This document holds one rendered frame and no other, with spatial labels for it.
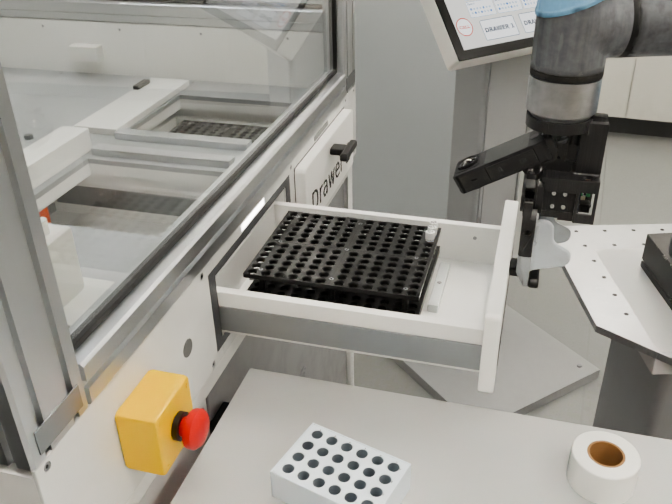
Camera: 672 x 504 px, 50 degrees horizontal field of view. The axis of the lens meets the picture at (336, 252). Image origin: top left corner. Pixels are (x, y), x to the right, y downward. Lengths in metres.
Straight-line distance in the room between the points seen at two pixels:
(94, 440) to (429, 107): 2.09
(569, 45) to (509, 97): 1.07
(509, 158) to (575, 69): 0.12
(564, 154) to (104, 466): 0.57
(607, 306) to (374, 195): 1.77
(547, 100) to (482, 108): 1.01
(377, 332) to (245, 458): 0.21
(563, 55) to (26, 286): 0.54
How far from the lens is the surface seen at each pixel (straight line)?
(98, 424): 0.71
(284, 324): 0.88
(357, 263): 0.92
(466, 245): 1.05
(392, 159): 2.72
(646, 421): 1.24
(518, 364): 2.17
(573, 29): 0.78
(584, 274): 1.21
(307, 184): 1.13
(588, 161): 0.84
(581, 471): 0.83
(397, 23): 2.57
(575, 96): 0.79
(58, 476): 0.67
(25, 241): 0.58
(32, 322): 0.59
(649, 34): 0.81
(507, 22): 1.67
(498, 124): 1.84
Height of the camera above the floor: 1.38
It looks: 30 degrees down
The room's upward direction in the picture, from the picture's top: 1 degrees counter-clockwise
